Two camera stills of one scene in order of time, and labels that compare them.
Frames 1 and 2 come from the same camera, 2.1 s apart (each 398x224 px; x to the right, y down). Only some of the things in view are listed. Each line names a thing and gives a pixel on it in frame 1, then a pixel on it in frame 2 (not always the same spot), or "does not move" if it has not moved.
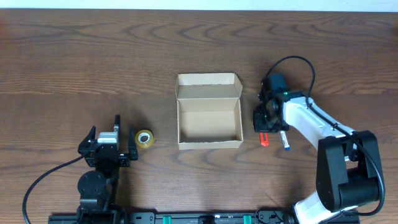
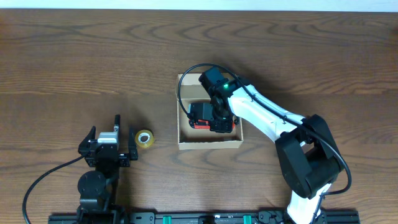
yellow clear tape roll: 144,138 does not move
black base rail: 204,218 does not move
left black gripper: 107,152 does not move
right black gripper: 261,121 → 221,125
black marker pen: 117,126 does not move
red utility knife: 262,142 → 202,124
